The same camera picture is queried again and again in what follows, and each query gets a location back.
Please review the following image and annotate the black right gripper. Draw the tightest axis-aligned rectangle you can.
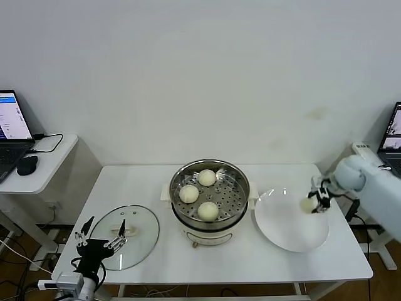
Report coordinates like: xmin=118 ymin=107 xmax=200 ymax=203
xmin=308 ymin=176 xmax=335 ymax=214

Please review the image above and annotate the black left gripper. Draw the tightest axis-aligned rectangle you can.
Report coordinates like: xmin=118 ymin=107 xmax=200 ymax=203
xmin=74 ymin=215 xmax=128 ymax=273

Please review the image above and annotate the white steamed baozi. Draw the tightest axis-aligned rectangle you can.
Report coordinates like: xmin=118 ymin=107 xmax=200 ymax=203
xmin=197 ymin=201 xmax=219 ymax=221
xmin=299 ymin=197 xmax=317 ymax=214
xmin=179 ymin=184 xmax=200 ymax=204
xmin=197 ymin=169 xmax=217 ymax=188

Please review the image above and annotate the round glass pot lid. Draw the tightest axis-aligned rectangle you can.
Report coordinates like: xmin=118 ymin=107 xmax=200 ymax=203
xmin=88 ymin=204 xmax=160 ymax=271

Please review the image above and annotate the stainless steel steamer basket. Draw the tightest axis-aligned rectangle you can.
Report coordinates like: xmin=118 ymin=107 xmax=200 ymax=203
xmin=170 ymin=159 xmax=251 ymax=227

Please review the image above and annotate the stainless steel steamer pot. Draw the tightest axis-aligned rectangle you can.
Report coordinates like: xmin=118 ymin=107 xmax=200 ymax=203
xmin=160 ymin=183 xmax=259 ymax=250

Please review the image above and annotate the white round plate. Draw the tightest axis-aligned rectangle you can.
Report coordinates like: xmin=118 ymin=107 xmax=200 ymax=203
xmin=254 ymin=187 xmax=330 ymax=253

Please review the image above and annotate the white power strip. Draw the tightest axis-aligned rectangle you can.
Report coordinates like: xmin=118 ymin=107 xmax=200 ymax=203
xmin=29 ymin=261 xmax=54 ymax=273

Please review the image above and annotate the white side desk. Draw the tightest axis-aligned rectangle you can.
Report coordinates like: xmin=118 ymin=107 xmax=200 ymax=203
xmin=0 ymin=134 xmax=80 ymax=261
xmin=350 ymin=142 xmax=401 ymax=272

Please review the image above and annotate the black laptop with image windows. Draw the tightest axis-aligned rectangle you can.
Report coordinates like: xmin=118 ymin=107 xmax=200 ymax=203
xmin=378 ymin=102 xmax=401 ymax=179

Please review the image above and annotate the black computer mouse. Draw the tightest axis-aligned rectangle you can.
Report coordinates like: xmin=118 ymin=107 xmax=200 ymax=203
xmin=16 ymin=154 xmax=39 ymax=176

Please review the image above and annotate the black laptop blue banner screen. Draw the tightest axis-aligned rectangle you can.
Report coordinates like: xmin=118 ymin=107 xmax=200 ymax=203
xmin=0 ymin=89 xmax=36 ymax=185

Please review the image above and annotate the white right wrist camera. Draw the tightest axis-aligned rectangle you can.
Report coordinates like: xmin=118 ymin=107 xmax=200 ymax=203
xmin=316 ymin=183 xmax=330 ymax=201

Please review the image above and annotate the black adapter with cable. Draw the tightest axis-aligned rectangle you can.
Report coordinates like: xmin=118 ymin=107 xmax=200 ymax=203
xmin=344 ymin=197 xmax=375 ymax=301

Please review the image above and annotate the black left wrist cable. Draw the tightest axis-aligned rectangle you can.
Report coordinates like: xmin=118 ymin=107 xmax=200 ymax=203
xmin=70 ymin=256 xmax=107 ymax=285

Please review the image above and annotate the white table leg frame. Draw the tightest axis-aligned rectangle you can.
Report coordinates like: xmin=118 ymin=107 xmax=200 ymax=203
xmin=118 ymin=283 xmax=347 ymax=301

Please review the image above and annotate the black laptop power cable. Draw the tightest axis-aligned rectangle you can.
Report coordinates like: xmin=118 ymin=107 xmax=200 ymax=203
xmin=26 ymin=133 xmax=65 ymax=154

